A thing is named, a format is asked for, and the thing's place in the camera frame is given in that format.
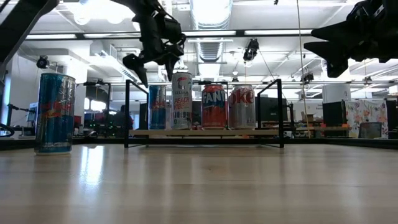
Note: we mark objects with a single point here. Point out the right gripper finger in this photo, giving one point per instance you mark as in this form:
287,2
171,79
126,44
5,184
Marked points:
332,49
339,31

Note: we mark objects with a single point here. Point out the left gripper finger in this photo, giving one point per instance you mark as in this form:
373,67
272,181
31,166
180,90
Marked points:
171,63
135,62

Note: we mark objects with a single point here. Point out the Celsius Peach Vibe can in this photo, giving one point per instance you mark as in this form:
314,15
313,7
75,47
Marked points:
182,102

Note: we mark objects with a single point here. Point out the blue silver Red Bull can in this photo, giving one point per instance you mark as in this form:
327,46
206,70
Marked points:
157,107
56,118

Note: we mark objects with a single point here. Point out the red soda can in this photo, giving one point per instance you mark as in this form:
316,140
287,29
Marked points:
214,105

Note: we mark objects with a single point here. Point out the silver Diet Coke can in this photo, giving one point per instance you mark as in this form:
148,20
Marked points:
242,107

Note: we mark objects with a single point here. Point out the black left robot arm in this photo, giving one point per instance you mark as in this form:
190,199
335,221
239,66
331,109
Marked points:
21,25

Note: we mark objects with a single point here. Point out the person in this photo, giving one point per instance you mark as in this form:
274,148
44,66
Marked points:
122,117

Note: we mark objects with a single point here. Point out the black monitor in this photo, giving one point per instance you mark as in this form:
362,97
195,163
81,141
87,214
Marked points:
270,109
332,115

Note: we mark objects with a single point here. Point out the floral cloth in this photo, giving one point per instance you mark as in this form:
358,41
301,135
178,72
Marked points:
367,112

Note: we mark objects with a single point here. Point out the grey office chair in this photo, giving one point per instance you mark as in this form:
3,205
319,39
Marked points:
370,130

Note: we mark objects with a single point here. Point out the computer monitor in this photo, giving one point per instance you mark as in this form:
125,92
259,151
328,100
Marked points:
31,113

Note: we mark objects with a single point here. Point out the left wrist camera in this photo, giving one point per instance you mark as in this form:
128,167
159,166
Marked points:
174,29

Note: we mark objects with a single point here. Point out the black ceiling camera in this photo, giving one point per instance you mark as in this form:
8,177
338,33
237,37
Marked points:
251,49
42,62
308,76

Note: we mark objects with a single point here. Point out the wooden shelf black metal frame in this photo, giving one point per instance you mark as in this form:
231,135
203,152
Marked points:
186,132

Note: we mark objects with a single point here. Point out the black aluminium table frame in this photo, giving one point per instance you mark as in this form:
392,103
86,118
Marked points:
18,144

